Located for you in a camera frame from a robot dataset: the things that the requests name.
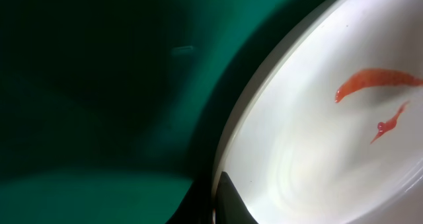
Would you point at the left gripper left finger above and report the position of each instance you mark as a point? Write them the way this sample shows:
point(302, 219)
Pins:
point(196, 206)

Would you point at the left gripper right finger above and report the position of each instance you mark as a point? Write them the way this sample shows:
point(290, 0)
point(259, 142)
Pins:
point(229, 207)

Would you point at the white plate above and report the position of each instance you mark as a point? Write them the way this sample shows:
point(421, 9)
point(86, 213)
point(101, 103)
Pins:
point(296, 155)

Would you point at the teal plastic tray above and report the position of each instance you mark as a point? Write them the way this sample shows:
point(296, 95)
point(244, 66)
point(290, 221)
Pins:
point(111, 109)

